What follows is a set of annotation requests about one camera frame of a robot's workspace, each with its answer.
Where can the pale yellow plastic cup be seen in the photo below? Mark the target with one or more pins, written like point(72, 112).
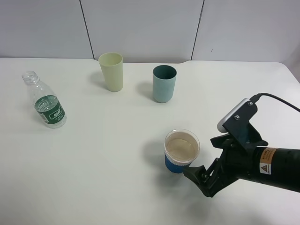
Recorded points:
point(111, 64)

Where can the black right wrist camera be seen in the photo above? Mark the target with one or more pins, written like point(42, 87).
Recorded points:
point(237, 124)

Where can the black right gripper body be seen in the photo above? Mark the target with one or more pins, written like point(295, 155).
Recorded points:
point(234, 161)

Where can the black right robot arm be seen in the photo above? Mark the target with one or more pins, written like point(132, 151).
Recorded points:
point(275, 167)

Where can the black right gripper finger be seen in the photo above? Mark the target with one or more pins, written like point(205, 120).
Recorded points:
point(208, 181)
point(223, 141)

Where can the clear green-label water bottle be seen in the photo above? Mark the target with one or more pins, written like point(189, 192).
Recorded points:
point(44, 101)

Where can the teal plastic cup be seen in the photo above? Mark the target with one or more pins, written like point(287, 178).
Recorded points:
point(164, 78)

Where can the blue-sleeved paper cup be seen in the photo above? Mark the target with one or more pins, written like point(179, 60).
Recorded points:
point(181, 149)

